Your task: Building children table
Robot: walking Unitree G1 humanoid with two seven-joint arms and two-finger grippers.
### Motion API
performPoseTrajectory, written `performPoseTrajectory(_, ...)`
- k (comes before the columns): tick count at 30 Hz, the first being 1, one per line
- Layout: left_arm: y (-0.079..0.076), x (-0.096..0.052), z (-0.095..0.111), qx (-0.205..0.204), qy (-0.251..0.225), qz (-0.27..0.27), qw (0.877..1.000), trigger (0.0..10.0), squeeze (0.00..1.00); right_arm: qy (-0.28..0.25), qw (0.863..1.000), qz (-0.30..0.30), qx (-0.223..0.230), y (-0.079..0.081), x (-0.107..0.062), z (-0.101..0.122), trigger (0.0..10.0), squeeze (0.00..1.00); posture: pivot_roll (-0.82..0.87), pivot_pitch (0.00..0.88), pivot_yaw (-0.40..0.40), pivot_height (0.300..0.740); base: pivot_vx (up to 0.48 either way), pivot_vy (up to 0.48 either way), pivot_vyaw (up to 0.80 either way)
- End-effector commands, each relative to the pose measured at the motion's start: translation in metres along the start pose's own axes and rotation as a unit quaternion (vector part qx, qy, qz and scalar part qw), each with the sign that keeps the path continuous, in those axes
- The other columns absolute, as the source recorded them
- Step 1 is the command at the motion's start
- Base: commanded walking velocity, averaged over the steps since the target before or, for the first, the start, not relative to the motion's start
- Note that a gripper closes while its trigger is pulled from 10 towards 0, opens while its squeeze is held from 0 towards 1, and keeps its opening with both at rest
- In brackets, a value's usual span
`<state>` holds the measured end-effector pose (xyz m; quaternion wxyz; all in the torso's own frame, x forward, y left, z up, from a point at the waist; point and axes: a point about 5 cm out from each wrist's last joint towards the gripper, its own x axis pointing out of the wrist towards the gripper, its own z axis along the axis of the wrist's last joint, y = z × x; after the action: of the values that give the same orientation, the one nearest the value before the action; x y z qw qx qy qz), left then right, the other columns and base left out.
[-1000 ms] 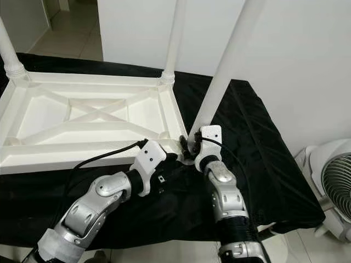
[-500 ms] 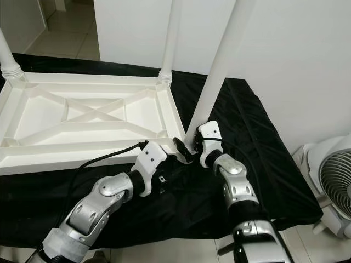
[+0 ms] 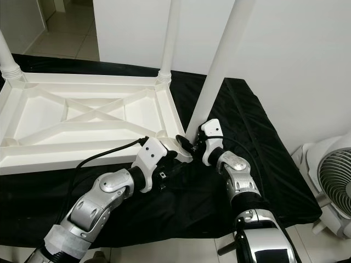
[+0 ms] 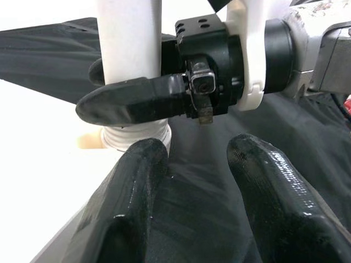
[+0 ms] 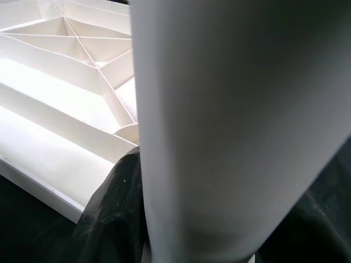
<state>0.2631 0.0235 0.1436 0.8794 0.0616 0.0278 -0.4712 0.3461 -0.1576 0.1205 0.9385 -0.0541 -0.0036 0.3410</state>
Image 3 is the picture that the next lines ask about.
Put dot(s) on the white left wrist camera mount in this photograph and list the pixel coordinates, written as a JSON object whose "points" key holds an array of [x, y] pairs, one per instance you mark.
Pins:
{"points": [[152, 154]]}

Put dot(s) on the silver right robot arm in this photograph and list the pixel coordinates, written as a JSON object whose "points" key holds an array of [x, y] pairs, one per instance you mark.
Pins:
{"points": [[244, 181]]}

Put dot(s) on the black tablecloth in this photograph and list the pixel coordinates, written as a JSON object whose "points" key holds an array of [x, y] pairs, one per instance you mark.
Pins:
{"points": [[279, 181]]}

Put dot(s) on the grey robot foot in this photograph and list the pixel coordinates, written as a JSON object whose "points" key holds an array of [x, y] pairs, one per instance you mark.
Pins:
{"points": [[97, 258]]}

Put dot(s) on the white plastic table top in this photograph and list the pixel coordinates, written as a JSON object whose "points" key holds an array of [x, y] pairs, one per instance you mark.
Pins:
{"points": [[44, 120]]}

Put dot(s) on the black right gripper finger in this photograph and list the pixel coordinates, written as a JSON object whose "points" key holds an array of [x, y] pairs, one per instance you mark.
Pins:
{"points": [[185, 143]]}

